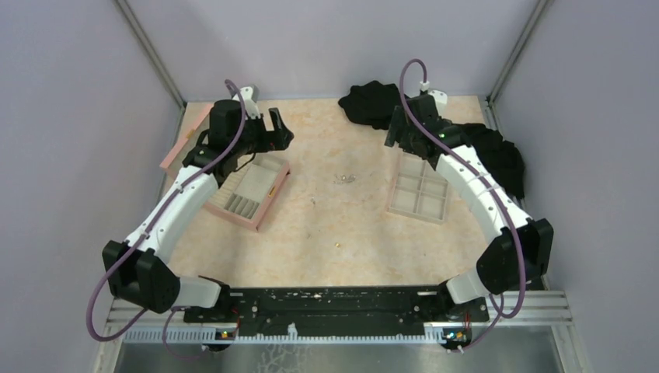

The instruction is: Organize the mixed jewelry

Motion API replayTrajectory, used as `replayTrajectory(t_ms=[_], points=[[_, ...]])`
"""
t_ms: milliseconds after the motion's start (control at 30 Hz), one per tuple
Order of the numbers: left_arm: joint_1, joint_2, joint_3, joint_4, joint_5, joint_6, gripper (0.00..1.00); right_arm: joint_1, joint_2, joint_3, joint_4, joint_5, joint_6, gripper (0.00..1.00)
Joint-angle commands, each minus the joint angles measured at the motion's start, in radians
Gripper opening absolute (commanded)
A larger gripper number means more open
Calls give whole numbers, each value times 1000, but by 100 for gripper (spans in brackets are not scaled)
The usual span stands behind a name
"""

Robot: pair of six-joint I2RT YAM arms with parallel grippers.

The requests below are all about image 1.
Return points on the white slotted cable duct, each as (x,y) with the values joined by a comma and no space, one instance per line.
(212,335)

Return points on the pink jewelry box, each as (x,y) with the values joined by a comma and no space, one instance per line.
(245,197)

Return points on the black cloth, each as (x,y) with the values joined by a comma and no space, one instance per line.
(372,104)

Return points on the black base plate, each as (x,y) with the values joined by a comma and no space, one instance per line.
(339,311)

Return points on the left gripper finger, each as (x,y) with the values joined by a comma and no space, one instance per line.
(261,128)
(280,136)

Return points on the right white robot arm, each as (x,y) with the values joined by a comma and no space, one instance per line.
(515,239)

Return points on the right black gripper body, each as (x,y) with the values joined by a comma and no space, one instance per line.
(409,144)

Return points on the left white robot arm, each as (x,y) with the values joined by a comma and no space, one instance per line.
(137,268)

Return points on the beige divided tray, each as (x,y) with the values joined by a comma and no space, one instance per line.
(417,191)

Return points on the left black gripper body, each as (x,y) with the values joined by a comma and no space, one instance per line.
(252,140)

